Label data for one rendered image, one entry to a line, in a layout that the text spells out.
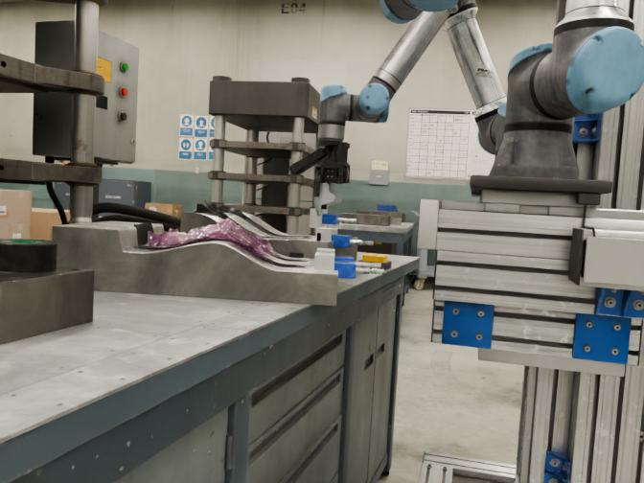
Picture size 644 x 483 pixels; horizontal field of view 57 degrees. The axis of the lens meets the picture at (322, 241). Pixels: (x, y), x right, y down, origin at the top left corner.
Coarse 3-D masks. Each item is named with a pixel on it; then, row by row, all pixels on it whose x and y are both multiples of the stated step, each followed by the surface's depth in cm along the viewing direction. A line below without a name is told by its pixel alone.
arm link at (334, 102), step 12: (336, 84) 164; (324, 96) 164; (336, 96) 163; (348, 96) 164; (324, 108) 164; (336, 108) 164; (348, 108) 164; (324, 120) 164; (336, 120) 164; (348, 120) 167
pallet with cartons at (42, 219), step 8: (32, 208) 598; (40, 208) 611; (32, 216) 531; (40, 216) 531; (48, 216) 530; (56, 216) 541; (32, 224) 531; (40, 224) 531; (48, 224) 531; (56, 224) 542; (32, 232) 532; (40, 232) 532; (48, 232) 531; (48, 240) 532
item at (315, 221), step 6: (312, 210) 168; (324, 210) 169; (312, 216) 168; (318, 216) 167; (324, 216) 167; (330, 216) 167; (336, 216) 167; (312, 222) 168; (318, 222) 167; (324, 222) 167; (330, 222) 167; (336, 222) 168; (354, 222) 166
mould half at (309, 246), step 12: (192, 216) 142; (204, 216) 141; (216, 216) 145; (252, 216) 164; (180, 228) 143; (192, 228) 142; (252, 228) 151; (276, 240) 135; (288, 240) 135; (300, 240) 134; (312, 240) 135; (288, 252) 135; (300, 252) 134; (312, 252) 133; (336, 252) 139; (348, 252) 148
